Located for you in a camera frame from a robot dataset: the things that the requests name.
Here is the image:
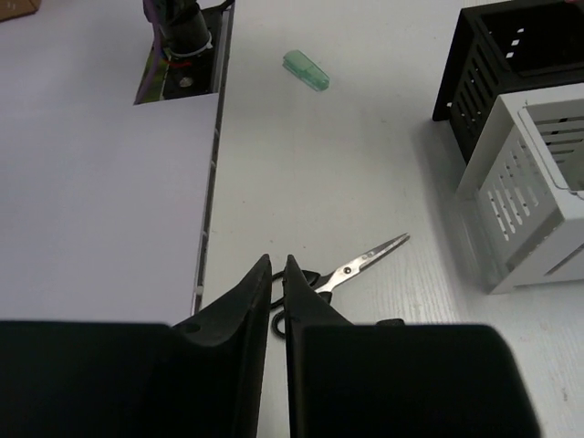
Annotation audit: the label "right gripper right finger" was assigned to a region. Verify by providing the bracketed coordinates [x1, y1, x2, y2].
[283, 258, 541, 437]

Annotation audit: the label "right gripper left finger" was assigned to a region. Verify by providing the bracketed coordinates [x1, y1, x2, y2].
[1, 255, 272, 437]

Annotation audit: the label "black handled scissors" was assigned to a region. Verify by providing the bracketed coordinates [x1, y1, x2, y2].
[270, 233, 410, 339]

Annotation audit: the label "green transparent eraser case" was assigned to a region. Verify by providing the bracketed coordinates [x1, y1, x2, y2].
[283, 49, 330, 91]

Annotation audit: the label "white slotted organizer container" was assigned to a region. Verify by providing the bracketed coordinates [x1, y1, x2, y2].
[457, 84, 583, 294]

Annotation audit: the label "black slotted organizer container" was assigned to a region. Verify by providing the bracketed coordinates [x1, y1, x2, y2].
[433, 1, 583, 160]

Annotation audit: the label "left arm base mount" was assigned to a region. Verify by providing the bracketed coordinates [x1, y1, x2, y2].
[134, 1, 235, 105]

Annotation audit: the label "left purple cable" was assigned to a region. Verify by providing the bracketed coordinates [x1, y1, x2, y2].
[136, 0, 171, 104]

